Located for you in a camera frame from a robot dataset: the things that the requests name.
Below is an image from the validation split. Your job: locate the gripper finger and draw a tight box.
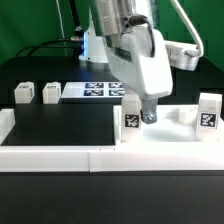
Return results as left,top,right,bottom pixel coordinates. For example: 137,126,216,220
142,99,158,124

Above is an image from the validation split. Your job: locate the white U-shaped fence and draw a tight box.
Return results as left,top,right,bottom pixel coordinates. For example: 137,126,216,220
0,109,224,172

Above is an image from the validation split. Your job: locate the white thin cable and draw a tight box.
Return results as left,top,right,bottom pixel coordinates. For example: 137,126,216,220
54,0,69,58

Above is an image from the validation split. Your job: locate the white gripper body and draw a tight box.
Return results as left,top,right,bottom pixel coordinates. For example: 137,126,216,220
104,15,202,100

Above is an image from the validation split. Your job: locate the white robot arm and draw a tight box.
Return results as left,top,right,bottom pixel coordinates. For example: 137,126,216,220
89,0,204,124

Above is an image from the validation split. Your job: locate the black cable bundle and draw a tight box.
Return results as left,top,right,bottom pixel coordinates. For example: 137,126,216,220
14,0,84,58

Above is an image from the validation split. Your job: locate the white tag sheet with markers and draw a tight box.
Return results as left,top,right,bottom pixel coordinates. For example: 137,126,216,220
61,82,125,99

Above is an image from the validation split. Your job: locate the white square table top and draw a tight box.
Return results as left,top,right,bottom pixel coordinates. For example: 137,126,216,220
113,105,224,145

